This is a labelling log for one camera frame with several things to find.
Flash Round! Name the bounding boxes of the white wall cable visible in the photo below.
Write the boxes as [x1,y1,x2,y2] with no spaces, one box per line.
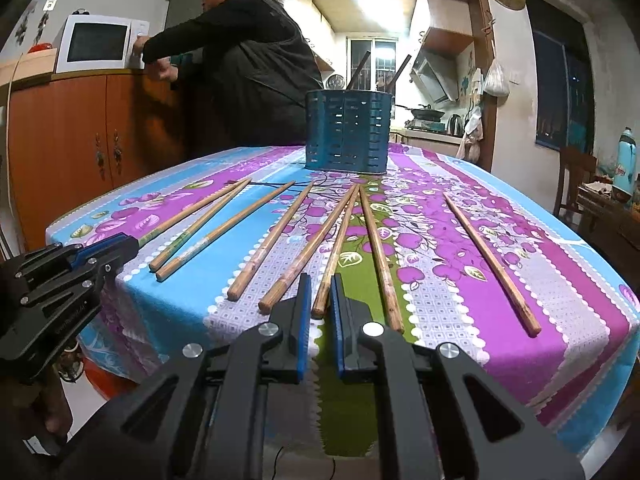
[4,50,26,211]

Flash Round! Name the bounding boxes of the white microwave oven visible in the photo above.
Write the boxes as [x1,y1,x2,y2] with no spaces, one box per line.
[55,14,151,75]

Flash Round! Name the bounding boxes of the blue thermos flask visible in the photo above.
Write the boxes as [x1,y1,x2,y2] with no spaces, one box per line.
[611,127,640,201]

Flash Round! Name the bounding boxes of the hanging kitchen cloths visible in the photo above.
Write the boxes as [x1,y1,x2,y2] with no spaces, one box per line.
[455,95,486,161]

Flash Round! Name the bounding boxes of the wooden chair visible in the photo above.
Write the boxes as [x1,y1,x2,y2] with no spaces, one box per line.
[552,146,598,218]

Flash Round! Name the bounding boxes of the blue perforated chopstick holder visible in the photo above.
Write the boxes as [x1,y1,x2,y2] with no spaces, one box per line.
[304,89,396,175]

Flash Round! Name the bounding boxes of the wooden chopstick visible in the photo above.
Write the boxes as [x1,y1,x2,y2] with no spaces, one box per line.
[359,186,405,335]
[258,184,358,313]
[390,54,413,93]
[156,181,297,282]
[311,186,362,319]
[227,182,315,302]
[136,182,240,248]
[148,177,252,272]
[443,192,542,338]
[347,50,372,92]

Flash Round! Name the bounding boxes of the floral purple blue tablecloth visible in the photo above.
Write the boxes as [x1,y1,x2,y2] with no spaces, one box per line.
[45,142,640,461]

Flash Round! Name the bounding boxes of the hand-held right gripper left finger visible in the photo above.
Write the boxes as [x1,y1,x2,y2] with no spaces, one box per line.
[60,274,313,480]

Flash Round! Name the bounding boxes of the gas stove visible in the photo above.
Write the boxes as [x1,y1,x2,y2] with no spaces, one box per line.
[404,117,448,133]

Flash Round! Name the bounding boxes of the wooden door frame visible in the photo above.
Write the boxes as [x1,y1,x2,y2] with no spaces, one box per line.
[277,0,498,173]

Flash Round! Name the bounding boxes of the steel range hood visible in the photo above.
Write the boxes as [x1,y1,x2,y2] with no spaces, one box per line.
[410,47,461,106]

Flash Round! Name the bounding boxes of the barred kitchen window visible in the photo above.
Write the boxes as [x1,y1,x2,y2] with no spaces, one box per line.
[347,37,398,96]

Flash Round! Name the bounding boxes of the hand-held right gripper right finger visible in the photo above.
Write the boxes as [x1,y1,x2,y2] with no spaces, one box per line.
[331,275,586,480]

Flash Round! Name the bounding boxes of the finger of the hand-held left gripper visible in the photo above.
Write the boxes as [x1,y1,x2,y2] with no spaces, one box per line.
[20,236,140,311]
[15,243,84,281]

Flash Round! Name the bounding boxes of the red plastic stool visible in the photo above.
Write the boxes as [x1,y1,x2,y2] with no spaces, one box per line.
[80,355,141,401]

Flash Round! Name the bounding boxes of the hanging white plastic bag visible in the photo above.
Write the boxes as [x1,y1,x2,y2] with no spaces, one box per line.
[482,57,511,98]

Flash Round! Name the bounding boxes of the dark room window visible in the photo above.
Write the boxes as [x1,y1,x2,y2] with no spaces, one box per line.
[525,0,596,151]

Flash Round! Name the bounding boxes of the orange wooden cabinet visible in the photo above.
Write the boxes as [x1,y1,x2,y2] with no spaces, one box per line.
[0,57,201,256]

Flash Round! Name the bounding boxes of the wooden dining table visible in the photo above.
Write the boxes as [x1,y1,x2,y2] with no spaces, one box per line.
[575,180,640,261]

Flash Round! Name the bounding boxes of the person's left hand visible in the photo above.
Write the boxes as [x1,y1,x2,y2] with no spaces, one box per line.
[25,380,73,436]

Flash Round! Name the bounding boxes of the black wok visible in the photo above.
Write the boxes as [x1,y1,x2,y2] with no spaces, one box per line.
[395,104,446,121]

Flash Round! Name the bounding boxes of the beige kitchen base cabinets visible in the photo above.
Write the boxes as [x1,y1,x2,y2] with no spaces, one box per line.
[390,127,466,158]

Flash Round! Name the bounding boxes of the kitchen wall cabinet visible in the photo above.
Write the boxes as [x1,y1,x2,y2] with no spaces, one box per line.
[420,0,476,56]

